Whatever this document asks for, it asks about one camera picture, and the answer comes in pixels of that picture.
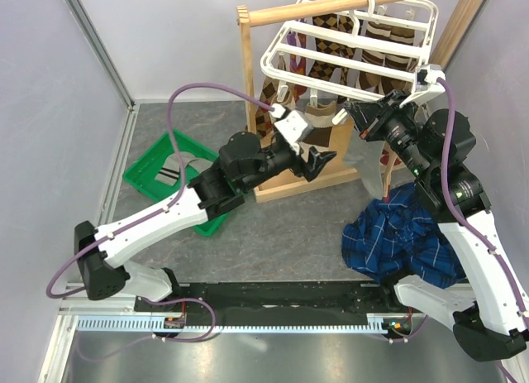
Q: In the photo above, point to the beige sock maroon purple stripes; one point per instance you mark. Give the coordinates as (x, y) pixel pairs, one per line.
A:
(320, 116)

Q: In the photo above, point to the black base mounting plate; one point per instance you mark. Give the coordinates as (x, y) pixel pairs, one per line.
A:
(354, 296)

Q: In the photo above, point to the blue slotted cable duct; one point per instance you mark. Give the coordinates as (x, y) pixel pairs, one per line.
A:
(158, 324)

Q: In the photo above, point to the white plastic clip hanger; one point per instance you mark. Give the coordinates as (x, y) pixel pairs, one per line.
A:
(420, 15)

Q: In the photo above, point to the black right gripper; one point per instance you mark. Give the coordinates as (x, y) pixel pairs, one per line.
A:
(365, 114)

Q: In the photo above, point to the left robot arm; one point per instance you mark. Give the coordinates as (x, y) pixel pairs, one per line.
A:
(105, 252)

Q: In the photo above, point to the beige sock maroon toe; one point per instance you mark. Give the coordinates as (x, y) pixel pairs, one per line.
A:
(389, 160)

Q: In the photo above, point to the cream brown striped sock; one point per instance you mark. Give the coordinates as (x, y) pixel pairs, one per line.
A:
(367, 80)

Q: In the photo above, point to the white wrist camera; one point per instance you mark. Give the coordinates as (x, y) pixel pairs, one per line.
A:
(291, 124)
(425, 86)

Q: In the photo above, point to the wooden clothes rack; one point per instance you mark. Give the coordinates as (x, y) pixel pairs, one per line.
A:
(335, 172)

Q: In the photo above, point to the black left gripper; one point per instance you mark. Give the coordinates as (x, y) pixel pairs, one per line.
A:
(312, 169)

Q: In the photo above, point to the grey sock black stripes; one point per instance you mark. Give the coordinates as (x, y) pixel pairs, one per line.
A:
(365, 156)

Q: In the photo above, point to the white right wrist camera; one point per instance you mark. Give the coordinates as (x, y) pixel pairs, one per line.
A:
(425, 86)

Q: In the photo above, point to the blue plaid shirt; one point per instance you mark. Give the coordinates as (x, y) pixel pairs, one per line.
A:
(398, 234)

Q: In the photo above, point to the green plastic tray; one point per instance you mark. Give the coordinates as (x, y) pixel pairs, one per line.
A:
(141, 175)

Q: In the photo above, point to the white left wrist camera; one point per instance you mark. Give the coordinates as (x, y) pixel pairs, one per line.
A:
(291, 124)

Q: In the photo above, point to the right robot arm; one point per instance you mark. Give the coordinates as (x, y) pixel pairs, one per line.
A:
(493, 324)

